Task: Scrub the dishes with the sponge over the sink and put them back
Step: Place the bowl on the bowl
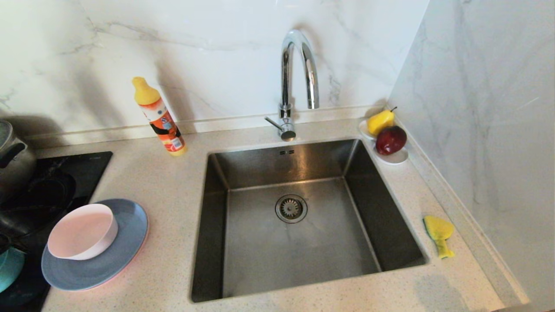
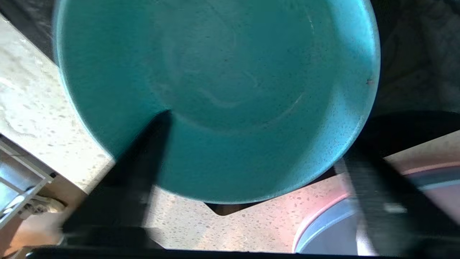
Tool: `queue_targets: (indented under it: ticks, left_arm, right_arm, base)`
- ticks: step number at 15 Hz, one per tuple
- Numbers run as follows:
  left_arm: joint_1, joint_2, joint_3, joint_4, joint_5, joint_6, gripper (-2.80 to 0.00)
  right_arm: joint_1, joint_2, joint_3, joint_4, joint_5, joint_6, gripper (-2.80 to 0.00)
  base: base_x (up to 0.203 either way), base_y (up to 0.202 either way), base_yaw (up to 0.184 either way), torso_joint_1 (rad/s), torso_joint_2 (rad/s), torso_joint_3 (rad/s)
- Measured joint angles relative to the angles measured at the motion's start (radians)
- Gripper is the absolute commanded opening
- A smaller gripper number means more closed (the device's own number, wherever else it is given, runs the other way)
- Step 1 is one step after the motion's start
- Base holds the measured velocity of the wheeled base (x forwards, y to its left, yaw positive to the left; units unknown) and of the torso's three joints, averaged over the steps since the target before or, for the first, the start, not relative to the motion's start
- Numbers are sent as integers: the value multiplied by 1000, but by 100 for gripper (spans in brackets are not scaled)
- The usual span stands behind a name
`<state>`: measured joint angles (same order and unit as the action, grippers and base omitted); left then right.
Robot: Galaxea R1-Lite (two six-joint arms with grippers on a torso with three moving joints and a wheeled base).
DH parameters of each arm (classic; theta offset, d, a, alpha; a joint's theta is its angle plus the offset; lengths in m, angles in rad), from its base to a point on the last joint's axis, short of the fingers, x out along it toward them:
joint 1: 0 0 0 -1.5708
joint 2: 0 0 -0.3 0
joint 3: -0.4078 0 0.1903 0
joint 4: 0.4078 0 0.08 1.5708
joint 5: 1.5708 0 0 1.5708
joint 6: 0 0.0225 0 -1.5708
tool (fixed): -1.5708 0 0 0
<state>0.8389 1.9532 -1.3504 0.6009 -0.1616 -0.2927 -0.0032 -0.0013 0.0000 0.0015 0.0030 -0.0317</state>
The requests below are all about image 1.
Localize small white dish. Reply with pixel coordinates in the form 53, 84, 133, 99
359, 120, 409, 166

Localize yellow green sponge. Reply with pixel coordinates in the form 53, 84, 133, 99
423, 215, 456, 260

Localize pink plate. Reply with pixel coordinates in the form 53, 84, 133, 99
93, 227, 150, 290

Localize dark red apple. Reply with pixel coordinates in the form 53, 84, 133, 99
375, 126, 408, 156

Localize orange dish soap bottle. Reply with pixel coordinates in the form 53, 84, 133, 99
132, 77, 188, 157

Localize black induction cooktop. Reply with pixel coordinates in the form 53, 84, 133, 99
0, 151, 113, 312

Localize round metal drain strainer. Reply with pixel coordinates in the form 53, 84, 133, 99
275, 194, 308, 224

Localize teal bowl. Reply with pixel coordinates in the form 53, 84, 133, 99
0, 247, 26, 293

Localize metal pot black handle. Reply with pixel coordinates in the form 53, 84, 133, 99
0, 120, 37, 202

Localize blue grey plate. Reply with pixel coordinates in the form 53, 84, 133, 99
41, 198, 149, 291

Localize pale pink bowl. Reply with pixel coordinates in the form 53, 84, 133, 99
47, 204, 119, 261

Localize chrome gooseneck faucet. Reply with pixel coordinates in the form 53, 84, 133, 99
265, 29, 320, 142

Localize yellow pear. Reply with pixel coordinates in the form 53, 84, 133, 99
367, 107, 398, 137

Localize stainless steel sink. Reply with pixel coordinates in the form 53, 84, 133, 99
190, 139, 429, 303

